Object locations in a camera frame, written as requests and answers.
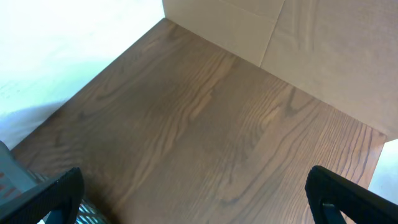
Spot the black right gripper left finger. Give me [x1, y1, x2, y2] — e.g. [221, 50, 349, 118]
[1, 167, 85, 224]

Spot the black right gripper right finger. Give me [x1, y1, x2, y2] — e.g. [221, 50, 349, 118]
[305, 166, 397, 224]

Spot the grey plastic lattice basket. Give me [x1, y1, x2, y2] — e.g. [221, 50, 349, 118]
[1, 142, 110, 224]

